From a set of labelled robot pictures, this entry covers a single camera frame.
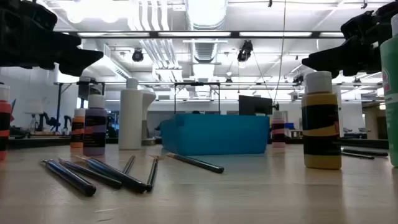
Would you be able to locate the teal plastic bin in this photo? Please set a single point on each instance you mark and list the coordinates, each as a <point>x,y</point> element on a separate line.
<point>214,133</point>

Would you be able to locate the small pink paint bottle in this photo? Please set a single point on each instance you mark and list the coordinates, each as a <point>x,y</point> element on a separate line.
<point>278,119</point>

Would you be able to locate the small purple paint bottle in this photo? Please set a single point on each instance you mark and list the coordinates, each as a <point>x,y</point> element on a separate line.
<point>94,149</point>

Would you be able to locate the small orange paint bottle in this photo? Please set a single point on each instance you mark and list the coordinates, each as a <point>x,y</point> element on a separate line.
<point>77,143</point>

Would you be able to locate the black ceiling spotlight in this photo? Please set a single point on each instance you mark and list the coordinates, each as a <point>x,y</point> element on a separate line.
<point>137,56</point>
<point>245,49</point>

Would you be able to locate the black computer monitor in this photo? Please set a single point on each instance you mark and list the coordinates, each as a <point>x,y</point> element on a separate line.
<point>255,105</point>

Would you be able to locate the silver ceiling ventilation duct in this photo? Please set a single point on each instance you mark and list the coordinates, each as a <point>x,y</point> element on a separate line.
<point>206,12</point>

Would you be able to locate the background black robot arm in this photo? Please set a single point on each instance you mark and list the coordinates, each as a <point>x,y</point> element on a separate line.
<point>46,119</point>

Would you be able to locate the large white paint bottle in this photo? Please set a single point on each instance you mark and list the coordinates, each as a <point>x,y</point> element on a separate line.
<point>130,118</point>

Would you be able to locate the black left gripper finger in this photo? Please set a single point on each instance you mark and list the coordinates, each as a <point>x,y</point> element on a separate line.
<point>81,60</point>
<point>66,42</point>

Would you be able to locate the large green paint bottle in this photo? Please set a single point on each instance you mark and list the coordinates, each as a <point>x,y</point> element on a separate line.
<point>390,109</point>

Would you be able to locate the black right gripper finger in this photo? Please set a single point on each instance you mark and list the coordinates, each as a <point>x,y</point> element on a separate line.
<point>357,26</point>
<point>335,59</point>

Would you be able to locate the black overhead frame beam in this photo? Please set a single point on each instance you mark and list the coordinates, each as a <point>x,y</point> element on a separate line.
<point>234,34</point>

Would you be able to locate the small yellow paint bottle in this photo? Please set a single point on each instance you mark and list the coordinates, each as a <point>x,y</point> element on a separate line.
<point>320,158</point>

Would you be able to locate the small red paint bottle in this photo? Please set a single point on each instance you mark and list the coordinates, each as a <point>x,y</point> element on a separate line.
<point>4,107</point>

